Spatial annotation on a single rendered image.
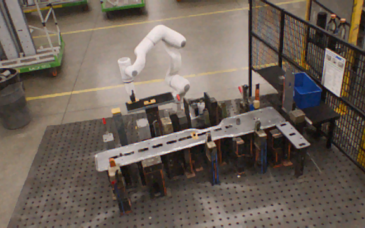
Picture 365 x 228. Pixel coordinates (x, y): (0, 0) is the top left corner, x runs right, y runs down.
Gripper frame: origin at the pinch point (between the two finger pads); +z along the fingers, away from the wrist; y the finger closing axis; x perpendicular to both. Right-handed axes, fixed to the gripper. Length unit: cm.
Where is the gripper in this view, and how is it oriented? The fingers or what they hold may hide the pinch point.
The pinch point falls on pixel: (132, 98)
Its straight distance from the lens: 257.5
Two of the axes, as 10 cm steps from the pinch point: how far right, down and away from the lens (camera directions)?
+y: 4.4, 4.6, -7.7
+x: 8.9, -3.3, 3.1
